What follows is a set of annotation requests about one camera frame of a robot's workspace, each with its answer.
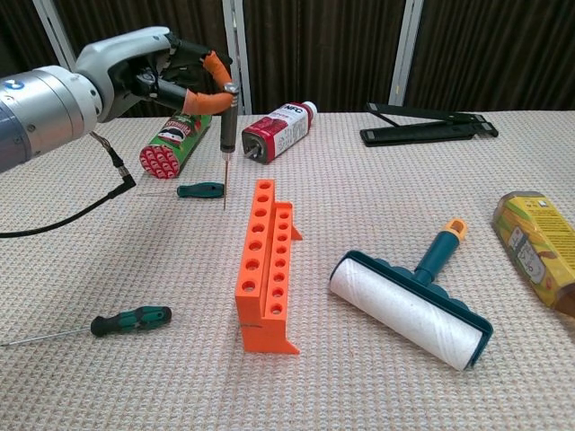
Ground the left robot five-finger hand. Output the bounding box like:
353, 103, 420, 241
74, 25, 239, 125

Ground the black silver precision screwdriver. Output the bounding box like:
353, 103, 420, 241
218, 82, 240, 211

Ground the small dark teal screwdriver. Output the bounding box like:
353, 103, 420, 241
137, 181, 226, 199

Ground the orange screwdriver holder rack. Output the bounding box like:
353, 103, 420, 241
234, 178, 305, 356

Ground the black folding laptop stand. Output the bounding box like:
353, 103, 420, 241
359, 101, 500, 148

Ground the green Pringles can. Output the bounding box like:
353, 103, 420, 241
138, 110, 213, 180

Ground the red NFC juice bottle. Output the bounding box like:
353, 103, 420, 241
241, 101, 319, 165

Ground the dark brown pleated curtain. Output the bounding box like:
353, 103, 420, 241
0, 0, 575, 122

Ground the beige woven tablecloth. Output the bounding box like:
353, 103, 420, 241
0, 110, 575, 431

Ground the teal lint roller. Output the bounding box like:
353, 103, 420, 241
328, 217, 494, 372

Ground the yellow label tea bottle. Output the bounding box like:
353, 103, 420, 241
491, 189, 575, 321

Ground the white metal frame post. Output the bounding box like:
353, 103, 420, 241
31, 0, 99, 119
388, 0, 425, 108
222, 0, 252, 116

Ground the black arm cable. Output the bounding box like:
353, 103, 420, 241
0, 130, 137, 239

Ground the green black handled screwdriver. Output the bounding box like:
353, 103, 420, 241
0, 305, 173, 347

